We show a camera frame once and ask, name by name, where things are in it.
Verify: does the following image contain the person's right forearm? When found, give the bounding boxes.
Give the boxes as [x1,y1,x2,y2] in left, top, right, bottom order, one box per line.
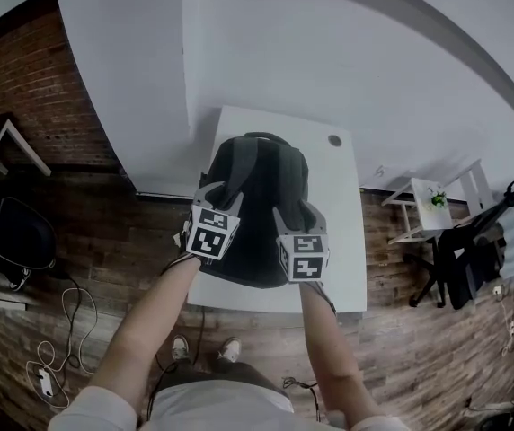
[298,279,377,424]

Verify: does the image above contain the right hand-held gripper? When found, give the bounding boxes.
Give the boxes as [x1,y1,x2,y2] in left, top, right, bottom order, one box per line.
[271,200,332,284]

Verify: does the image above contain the person's dark trousers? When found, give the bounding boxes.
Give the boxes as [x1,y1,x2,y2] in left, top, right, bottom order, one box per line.
[148,356,288,400]

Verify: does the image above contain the small green potted plant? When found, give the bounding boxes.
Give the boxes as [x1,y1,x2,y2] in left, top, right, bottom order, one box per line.
[424,186,449,211]

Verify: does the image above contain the person's white shirt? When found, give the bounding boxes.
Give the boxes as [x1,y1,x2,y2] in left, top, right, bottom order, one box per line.
[49,377,413,431]

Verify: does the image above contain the dark backpack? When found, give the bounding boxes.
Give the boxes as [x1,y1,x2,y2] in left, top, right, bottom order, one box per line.
[199,131,311,290]

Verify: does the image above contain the person's white shoe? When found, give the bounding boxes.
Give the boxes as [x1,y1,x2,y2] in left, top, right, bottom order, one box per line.
[217,336,243,363]
[171,334,191,361]

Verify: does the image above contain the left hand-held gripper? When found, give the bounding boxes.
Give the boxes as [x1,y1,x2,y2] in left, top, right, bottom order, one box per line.
[183,179,246,260]

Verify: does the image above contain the black round-backed chair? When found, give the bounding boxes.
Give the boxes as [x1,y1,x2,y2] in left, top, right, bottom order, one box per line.
[0,194,57,272]

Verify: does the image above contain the white power strip with cables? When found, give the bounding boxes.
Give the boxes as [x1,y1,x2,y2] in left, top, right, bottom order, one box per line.
[24,286,100,410]

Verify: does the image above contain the black office chair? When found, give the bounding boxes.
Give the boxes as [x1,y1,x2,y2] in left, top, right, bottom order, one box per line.
[407,176,514,311]

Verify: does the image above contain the person's left forearm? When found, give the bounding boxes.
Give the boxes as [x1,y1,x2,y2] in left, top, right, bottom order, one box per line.
[86,254,203,406]

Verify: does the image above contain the small white side table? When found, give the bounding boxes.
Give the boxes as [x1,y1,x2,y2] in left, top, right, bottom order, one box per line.
[381,158,495,245]

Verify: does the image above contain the white-framed dark desk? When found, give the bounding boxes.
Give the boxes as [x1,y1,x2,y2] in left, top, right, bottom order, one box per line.
[0,113,53,178]

